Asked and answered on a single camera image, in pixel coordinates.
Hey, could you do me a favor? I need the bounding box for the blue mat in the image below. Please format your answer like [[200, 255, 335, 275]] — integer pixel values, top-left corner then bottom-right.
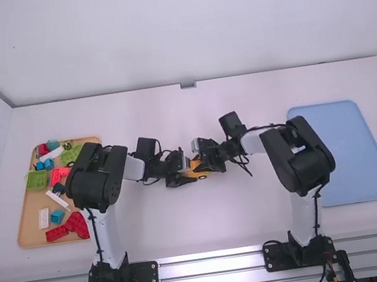
[[285, 95, 377, 212]]

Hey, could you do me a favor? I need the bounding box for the black toy brick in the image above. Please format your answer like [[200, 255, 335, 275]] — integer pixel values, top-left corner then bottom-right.
[[52, 182, 67, 198]]

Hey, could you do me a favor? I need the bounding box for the teal toy brick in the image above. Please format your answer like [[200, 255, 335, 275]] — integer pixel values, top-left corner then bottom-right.
[[45, 137, 61, 153]]

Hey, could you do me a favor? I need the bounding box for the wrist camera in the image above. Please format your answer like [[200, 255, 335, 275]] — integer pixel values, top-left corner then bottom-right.
[[178, 154, 194, 173], [189, 137, 203, 153]]

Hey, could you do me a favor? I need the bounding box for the flat red toy brick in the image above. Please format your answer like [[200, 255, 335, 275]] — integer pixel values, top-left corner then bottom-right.
[[43, 224, 71, 244]]

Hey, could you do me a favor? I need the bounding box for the rounded red toy brick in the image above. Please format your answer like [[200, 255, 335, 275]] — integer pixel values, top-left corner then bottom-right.
[[62, 209, 92, 243]]

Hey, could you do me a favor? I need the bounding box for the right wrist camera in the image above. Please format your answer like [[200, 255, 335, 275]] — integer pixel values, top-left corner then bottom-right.
[[189, 137, 203, 153]]

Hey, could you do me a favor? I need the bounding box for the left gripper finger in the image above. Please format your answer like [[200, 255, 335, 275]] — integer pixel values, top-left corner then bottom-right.
[[164, 172, 200, 189]]

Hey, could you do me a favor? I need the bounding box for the long white toy brick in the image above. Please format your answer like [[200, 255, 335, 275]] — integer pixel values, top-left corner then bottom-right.
[[44, 187, 74, 216], [37, 147, 66, 164]]

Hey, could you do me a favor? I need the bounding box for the square green toy brick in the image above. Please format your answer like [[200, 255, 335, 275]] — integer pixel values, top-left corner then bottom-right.
[[23, 168, 51, 194]]

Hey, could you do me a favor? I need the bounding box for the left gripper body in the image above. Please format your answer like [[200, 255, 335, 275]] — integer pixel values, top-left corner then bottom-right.
[[161, 147, 190, 180]]

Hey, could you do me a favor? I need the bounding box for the flat white toy brick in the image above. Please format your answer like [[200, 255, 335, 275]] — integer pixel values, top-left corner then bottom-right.
[[36, 207, 53, 230]]

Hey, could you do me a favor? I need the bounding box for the round green toy brick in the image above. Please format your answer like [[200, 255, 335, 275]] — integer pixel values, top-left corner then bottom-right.
[[58, 138, 87, 168]]

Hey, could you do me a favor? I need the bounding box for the tan tray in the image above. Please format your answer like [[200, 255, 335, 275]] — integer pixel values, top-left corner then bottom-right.
[[4, 135, 115, 250]]

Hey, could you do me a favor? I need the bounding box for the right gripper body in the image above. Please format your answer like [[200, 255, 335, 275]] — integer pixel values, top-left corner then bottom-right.
[[197, 135, 227, 163]]

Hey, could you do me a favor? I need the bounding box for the yellow toy car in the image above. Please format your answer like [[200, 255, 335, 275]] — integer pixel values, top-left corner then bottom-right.
[[182, 156, 213, 184]]

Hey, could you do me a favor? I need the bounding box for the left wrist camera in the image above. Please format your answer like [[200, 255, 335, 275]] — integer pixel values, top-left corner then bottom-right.
[[178, 154, 194, 173]]

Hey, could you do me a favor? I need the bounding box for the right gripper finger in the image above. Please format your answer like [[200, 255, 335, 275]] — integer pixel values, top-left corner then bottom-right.
[[201, 156, 229, 176]]

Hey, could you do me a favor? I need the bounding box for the pink toy brick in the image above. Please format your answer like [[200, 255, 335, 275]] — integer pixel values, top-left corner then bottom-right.
[[47, 165, 75, 187]]

